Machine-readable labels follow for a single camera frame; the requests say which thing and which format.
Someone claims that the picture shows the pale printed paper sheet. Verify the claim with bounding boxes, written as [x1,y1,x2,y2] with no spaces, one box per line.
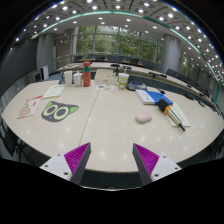
[165,101,192,128]

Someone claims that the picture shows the pink computer mouse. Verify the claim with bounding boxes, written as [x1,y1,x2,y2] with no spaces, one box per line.
[135,112,153,125]

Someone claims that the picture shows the red and white brochure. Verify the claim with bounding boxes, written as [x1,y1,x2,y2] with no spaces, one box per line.
[17,94,44,120]

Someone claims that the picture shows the white tissue box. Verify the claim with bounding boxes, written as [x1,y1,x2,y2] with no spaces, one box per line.
[94,68,118,86]

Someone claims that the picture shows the white lidded mug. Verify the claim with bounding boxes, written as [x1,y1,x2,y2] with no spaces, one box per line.
[72,71,84,88]

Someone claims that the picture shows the ceiling lights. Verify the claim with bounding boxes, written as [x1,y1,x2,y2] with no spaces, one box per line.
[13,0,224,78]

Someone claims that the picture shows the blue and white book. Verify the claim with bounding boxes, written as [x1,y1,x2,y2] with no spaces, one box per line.
[135,89,174,106]

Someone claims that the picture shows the colourful leaflet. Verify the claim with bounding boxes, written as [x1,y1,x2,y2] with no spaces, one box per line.
[89,83,115,92]

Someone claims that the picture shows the printed paper cup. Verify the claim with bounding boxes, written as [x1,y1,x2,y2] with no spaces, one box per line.
[117,72,130,90]

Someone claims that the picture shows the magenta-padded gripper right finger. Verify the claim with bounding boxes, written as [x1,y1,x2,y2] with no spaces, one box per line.
[131,143,183,187]

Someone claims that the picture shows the white paper cup stack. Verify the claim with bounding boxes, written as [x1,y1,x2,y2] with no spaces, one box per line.
[63,70,74,87]

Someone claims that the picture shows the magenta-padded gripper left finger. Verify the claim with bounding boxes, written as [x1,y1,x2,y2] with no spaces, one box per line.
[39,142,92,186]

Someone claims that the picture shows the dark office chairs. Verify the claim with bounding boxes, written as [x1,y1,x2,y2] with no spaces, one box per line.
[74,54,223,111]

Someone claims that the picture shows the handheld microphone with foam head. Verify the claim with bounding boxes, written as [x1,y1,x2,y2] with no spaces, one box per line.
[157,98,186,132]

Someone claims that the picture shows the white printed booklet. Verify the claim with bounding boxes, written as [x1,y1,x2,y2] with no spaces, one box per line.
[42,84,66,100]

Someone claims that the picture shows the red thermos bottle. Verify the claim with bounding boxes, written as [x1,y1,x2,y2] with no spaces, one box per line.
[82,61,92,88]

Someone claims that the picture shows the cat-face mouse pad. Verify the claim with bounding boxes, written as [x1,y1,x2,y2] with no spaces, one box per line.
[40,100,80,123]

